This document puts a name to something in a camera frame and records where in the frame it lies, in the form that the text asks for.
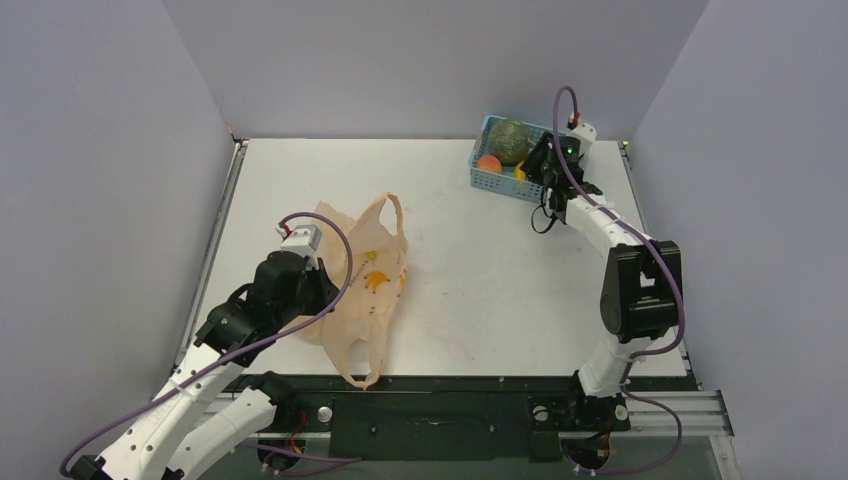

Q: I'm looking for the fake yellow banana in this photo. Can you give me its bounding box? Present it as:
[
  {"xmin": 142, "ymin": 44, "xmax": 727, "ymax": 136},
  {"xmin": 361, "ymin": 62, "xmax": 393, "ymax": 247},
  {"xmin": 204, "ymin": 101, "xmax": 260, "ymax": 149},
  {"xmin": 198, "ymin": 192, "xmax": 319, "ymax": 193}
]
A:
[{"xmin": 513, "ymin": 162, "xmax": 527, "ymax": 181}]

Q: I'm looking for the fake green melon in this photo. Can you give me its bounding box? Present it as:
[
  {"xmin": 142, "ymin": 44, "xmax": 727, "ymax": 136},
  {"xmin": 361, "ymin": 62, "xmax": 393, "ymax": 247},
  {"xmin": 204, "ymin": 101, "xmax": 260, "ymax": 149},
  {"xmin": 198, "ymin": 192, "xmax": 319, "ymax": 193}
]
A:
[{"xmin": 487, "ymin": 119, "xmax": 532, "ymax": 167}]

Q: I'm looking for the orange plastic bag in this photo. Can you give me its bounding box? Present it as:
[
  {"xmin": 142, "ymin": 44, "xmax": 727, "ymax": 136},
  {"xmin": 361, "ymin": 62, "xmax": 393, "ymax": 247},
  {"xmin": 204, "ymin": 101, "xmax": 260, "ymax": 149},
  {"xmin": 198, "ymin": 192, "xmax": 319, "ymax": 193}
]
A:
[{"xmin": 296, "ymin": 192, "xmax": 409, "ymax": 390}]

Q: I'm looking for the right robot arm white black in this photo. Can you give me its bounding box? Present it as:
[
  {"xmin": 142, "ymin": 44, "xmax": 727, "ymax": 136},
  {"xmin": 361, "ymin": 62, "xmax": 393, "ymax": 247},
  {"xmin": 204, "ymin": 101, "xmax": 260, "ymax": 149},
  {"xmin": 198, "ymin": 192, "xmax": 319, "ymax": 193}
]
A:
[{"xmin": 522, "ymin": 132, "xmax": 682, "ymax": 428}]

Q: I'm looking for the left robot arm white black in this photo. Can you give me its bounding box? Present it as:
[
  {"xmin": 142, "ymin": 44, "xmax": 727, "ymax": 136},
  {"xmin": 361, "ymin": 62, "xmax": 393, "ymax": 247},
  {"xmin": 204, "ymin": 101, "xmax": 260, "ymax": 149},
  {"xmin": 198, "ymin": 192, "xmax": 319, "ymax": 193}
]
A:
[{"xmin": 60, "ymin": 247, "xmax": 342, "ymax": 479}]

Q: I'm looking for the fake peach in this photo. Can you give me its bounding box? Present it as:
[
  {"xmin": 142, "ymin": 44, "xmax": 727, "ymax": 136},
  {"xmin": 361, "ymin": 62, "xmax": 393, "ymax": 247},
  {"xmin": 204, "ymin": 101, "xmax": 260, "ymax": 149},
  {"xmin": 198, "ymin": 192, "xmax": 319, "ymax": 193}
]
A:
[{"xmin": 476, "ymin": 154, "xmax": 503, "ymax": 174}]

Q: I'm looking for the light blue plastic basket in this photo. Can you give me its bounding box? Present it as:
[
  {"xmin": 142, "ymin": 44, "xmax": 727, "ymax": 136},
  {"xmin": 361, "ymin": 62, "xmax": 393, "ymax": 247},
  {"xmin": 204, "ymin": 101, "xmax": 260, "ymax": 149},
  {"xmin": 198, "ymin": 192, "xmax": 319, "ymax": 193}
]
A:
[{"xmin": 468, "ymin": 114, "xmax": 592, "ymax": 204}]

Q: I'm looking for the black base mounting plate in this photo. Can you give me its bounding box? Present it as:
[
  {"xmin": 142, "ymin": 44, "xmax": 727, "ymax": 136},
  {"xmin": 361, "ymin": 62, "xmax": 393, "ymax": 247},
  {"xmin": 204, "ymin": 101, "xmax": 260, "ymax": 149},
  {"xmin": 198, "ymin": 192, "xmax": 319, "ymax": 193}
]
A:
[{"xmin": 218, "ymin": 374, "xmax": 697, "ymax": 465}]

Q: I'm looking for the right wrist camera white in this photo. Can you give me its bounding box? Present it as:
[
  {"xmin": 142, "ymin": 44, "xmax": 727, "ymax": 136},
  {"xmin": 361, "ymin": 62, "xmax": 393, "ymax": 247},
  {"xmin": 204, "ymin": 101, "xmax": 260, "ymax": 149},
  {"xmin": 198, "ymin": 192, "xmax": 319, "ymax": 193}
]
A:
[{"xmin": 566, "ymin": 122, "xmax": 597, "ymax": 159}]

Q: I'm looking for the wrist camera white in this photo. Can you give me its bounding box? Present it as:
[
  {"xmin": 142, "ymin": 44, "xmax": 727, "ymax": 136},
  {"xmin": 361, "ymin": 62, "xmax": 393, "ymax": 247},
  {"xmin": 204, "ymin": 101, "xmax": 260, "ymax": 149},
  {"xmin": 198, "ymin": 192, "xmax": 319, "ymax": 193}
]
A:
[
  {"xmin": 276, "ymin": 224, "xmax": 322, "ymax": 270},
  {"xmin": 566, "ymin": 122, "xmax": 597, "ymax": 159}
]

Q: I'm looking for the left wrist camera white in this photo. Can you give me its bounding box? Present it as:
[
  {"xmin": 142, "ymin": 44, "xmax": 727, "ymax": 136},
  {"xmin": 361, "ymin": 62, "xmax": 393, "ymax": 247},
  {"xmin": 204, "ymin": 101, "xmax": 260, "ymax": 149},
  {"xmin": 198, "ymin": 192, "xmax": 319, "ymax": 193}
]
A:
[{"xmin": 276, "ymin": 224, "xmax": 322, "ymax": 270}]

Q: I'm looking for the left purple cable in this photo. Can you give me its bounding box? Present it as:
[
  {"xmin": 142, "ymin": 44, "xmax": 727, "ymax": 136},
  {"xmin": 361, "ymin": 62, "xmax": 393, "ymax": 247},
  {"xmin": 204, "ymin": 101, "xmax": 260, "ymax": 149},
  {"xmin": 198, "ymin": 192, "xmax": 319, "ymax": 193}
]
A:
[{"xmin": 59, "ymin": 211, "xmax": 364, "ymax": 480}]

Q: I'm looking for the purple cable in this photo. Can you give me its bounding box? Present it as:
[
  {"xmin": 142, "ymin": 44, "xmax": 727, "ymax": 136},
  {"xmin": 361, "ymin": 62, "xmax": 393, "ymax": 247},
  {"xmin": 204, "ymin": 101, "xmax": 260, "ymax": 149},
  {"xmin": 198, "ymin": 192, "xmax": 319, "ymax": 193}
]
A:
[
  {"xmin": 552, "ymin": 86, "xmax": 686, "ymax": 477},
  {"xmin": 59, "ymin": 211, "xmax": 364, "ymax": 480}
]

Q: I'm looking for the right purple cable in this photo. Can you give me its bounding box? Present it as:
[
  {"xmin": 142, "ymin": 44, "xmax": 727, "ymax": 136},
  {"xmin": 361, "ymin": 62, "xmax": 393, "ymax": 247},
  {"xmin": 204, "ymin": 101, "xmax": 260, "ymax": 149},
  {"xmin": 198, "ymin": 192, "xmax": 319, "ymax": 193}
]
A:
[{"xmin": 552, "ymin": 86, "xmax": 686, "ymax": 477}]

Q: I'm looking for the aluminium rail frame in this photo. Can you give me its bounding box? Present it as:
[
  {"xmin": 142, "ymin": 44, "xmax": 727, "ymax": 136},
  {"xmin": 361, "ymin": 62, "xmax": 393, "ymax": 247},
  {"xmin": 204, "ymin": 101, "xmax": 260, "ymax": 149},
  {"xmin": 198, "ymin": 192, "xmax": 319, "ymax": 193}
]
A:
[{"xmin": 125, "ymin": 390, "xmax": 743, "ymax": 480}]

